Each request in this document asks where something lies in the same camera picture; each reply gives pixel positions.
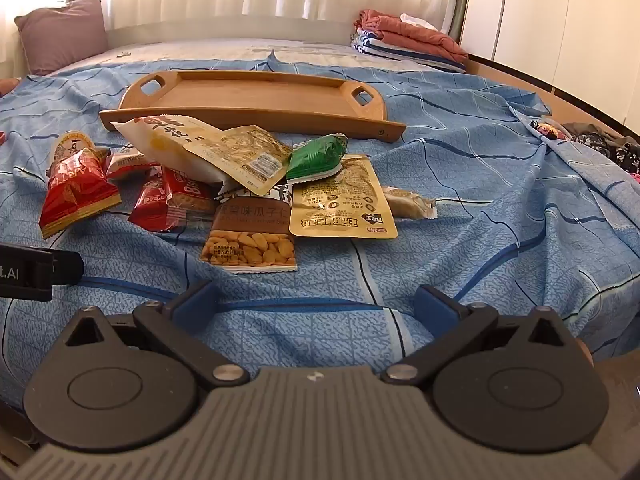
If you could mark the small red white packet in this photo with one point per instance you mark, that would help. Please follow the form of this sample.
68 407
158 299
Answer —
127 160

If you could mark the pale patterned mattress cover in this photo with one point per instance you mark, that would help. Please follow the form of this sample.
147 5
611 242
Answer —
225 52

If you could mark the blue white striped folded blanket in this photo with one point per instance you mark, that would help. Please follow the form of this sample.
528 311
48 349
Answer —
390 50

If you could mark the blue checked bed sheet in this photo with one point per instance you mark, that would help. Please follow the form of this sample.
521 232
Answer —
475 185

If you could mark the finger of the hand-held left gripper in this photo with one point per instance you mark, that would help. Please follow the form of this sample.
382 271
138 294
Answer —
67 267

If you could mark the red coffee stick packet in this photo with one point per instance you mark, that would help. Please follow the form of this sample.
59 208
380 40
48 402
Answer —
150 205

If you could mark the colourful small doll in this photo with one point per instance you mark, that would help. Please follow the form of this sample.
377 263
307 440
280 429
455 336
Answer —
547 130

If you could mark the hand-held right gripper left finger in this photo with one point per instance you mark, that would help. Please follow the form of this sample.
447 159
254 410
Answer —
195 305

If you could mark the large white yellow snack bag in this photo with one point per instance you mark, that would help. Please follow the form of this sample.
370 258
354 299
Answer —
160 140

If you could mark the mauve pillow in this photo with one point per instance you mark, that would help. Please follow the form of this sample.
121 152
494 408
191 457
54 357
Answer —
62 35

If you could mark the pinkish brown cloth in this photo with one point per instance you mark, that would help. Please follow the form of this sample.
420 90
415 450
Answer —
7 86

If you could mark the green snack packet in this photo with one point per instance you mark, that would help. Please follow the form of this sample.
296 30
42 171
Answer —
315 157

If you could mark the folded blankets stack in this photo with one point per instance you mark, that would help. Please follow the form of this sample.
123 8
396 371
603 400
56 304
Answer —
415 35

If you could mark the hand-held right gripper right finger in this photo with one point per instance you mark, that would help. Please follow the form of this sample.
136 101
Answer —
435 310

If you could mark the white folded cloth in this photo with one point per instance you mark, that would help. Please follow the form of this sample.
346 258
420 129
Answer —
417 20

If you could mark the round jelly cup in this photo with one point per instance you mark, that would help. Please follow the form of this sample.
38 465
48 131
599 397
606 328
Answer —
72 144

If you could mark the red puffy snack bag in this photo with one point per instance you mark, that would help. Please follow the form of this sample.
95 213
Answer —
75 190

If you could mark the foil snack pouch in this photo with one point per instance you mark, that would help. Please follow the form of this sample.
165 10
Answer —
342 200

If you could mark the clear beige candy packet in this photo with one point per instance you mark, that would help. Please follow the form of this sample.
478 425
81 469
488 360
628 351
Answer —
407 202

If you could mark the tan labelled snack pouch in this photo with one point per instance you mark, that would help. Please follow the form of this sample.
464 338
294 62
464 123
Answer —
240 155

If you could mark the dark patterned clothing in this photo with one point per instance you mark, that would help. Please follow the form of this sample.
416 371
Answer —
610 150

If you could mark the brown melon seed packet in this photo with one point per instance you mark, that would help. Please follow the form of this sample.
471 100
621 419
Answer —
250 240

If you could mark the white wardrobe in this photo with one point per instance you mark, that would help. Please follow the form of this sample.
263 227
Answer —
550 20

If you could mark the wooden bed frame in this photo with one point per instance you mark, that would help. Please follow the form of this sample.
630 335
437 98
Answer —
550 85

